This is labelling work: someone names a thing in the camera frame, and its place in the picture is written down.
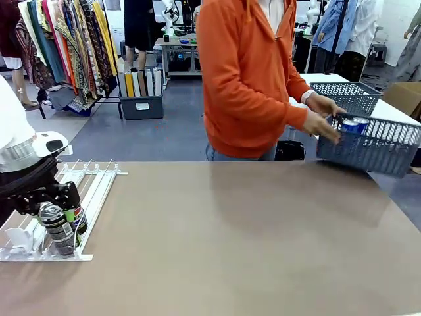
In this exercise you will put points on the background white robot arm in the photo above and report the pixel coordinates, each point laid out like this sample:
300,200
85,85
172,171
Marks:
169,18

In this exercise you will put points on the yellow fabric roll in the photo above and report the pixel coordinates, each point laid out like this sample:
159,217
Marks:
129,85

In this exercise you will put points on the grey plastic lattice basket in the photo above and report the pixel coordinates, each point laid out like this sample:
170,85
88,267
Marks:
348,95
365,151

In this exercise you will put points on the brown fabric roll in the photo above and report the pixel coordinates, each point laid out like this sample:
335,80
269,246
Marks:
142,83

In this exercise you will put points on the white wristwatch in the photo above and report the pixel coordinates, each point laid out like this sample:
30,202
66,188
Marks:
308,96

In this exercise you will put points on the person's right forearm orange sleeve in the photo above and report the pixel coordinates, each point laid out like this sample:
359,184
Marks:
273,107

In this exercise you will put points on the blue drink can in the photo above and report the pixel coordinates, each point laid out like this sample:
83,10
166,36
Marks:
349,126
362,124

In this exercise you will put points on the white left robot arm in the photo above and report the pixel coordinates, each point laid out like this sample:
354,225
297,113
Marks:
19,131

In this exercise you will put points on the grey storage bin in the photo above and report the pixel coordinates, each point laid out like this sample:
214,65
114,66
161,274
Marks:
141,107

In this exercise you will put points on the person's left forearm orange sleeve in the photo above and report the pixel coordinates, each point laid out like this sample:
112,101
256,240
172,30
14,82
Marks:
297,87

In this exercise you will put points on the hanging blue shirt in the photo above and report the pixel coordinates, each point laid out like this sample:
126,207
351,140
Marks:
330,24

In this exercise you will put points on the person's orange hoodie torso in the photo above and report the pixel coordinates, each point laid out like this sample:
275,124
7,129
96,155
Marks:
243,75

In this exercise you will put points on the black drink can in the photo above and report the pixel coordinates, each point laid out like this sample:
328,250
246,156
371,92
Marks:
59,230

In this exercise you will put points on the cream fabric roll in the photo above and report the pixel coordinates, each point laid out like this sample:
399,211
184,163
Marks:
158,81

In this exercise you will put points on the person's blue jeans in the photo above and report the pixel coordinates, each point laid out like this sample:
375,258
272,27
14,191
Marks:
240,156

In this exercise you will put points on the brown cardboard box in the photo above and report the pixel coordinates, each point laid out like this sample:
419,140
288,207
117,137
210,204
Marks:
403,97

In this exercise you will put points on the clothes rack with garments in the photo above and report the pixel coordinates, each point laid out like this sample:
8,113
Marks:
72,49

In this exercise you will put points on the white fabric roll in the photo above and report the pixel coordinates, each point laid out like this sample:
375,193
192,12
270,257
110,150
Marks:
135,84

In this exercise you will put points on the person's right hand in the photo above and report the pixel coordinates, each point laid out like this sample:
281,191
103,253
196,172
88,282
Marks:
320,126

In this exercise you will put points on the background workbench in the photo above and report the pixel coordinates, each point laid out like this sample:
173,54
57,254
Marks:
179,56

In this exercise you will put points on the light grey fabric roll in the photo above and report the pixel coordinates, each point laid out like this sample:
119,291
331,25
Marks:
149,82

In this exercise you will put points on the background person in black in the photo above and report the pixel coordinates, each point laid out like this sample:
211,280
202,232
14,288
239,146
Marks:
138,26

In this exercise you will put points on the person's left hand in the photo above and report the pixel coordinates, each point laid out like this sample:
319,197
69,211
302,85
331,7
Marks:
324,103

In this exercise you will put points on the black round stool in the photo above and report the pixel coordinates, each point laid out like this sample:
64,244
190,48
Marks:
289,150

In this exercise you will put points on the hanging white shirt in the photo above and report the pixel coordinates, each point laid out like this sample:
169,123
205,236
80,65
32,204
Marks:
363,28

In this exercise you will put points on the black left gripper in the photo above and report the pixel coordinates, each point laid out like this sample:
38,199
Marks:
49,194

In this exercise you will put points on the white side table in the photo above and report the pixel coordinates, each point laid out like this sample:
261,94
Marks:
329,79

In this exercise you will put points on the small grey step stool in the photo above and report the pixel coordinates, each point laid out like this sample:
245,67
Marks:
377,55

